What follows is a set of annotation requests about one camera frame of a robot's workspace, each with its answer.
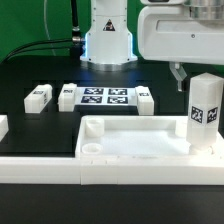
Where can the white L-shaped obstacle fence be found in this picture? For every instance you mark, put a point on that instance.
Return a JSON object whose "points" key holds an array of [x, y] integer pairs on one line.
{"points": [[49, 170]]}

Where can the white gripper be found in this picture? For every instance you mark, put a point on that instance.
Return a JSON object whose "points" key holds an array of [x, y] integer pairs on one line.
{"points": [[186, 31]]}

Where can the marker sheet with tags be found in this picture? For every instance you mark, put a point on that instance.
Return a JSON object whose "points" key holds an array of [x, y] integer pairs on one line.
{"points": [[105, 96]]}

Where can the white desk top tray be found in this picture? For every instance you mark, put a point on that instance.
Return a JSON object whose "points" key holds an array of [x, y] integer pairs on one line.
{"points": [[142, 141]]}

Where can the white block left edge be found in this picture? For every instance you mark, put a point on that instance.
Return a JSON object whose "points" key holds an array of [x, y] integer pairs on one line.
{"points": [[3, 126]]}

